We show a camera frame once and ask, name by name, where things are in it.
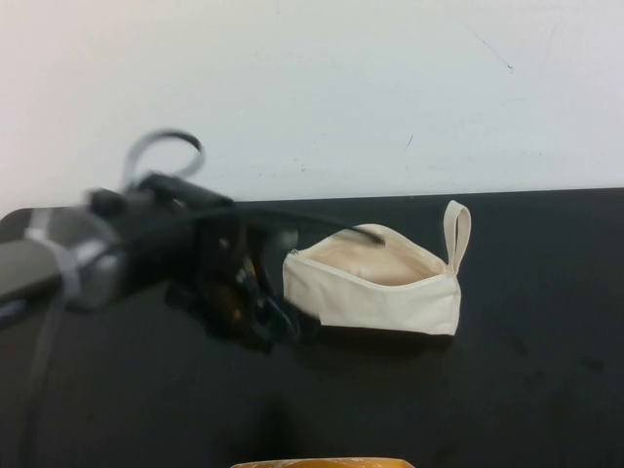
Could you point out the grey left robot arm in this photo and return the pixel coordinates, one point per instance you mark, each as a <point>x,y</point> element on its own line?
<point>49,253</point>

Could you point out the cream canvas pencil case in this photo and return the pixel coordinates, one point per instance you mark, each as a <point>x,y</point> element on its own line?
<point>390,302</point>

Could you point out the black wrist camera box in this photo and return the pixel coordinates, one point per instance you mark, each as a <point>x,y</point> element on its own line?
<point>185,190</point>

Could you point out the yellow-orange curved object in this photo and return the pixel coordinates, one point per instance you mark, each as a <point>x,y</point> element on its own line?
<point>322,463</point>

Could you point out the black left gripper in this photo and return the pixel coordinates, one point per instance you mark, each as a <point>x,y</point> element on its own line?
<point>166,244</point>

